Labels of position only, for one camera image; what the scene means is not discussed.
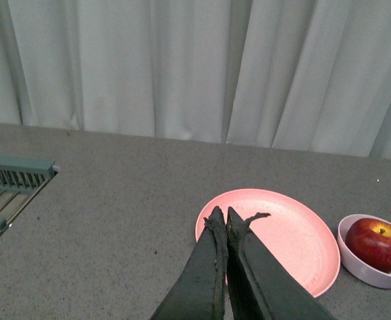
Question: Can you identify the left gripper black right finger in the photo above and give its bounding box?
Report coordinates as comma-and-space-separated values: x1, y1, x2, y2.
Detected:
226, 207, 334, 319

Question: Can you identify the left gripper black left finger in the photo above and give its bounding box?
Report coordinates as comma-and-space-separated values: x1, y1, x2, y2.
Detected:
151, 207, 228, 319

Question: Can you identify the red apple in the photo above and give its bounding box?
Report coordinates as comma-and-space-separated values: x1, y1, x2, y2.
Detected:
345, 218, 391, 273

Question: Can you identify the light pink bowl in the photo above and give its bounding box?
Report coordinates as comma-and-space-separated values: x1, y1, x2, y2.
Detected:
337, 214, 391, 289

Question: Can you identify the pink round plate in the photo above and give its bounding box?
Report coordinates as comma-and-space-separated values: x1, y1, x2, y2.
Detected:
195, 189, 340, 297

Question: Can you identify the white pleated curtain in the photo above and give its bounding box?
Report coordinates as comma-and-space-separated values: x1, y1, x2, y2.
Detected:
0, 1, 391, 159

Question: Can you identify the teal dish drying rack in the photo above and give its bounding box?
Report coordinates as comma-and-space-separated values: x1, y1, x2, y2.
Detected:
0, 155, 59, 237

